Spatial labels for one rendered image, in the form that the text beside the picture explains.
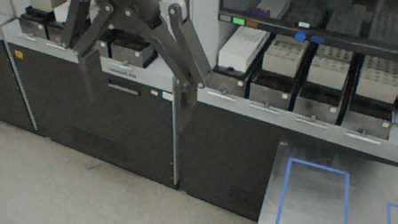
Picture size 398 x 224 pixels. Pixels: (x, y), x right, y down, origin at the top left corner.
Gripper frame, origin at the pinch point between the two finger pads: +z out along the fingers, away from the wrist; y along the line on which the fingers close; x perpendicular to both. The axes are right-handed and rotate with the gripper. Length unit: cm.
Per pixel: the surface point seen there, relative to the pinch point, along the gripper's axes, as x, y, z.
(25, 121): 66, -122, 104
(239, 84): 66, -5, 41
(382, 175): 42, 40, 38
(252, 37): 85, -8, 34
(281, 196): 24.6, 19.6, 37.9
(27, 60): 66, -105, 61
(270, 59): 73, 2, 33
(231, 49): 74, -12, 34
